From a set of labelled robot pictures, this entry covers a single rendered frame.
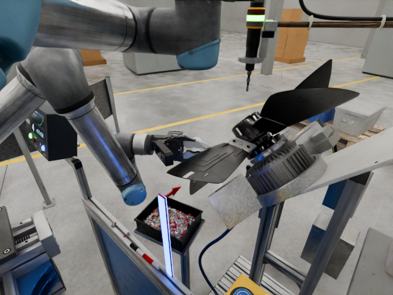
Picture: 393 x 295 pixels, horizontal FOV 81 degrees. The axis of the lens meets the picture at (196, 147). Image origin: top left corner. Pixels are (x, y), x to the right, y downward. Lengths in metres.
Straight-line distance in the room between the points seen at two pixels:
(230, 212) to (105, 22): 0.67
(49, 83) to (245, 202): 0.66
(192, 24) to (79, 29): 0.16
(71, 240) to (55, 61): 1.76
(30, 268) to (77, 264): 1.14
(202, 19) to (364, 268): 0.88
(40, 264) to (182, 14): 0.81
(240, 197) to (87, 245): 1.53
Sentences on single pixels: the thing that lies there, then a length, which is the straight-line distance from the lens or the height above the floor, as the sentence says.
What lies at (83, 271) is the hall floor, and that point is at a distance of 1.99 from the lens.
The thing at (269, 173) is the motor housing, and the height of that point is 1.12.
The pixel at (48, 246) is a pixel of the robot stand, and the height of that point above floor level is 0.96.
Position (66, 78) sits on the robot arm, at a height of 1.45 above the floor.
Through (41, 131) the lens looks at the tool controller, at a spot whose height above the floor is 1.18.
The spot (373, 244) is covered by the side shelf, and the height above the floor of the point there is 0.86.
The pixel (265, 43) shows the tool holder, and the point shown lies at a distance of 0.68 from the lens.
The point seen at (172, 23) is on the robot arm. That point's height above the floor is 1.56.
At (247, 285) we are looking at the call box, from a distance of 0.58.
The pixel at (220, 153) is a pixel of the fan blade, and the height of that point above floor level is 1.19.
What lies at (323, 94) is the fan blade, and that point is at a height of 1.41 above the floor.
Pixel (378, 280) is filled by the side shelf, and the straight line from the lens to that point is 0.99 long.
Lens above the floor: 1.58
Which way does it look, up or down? 31 degrees down
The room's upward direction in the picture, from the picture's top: straight up
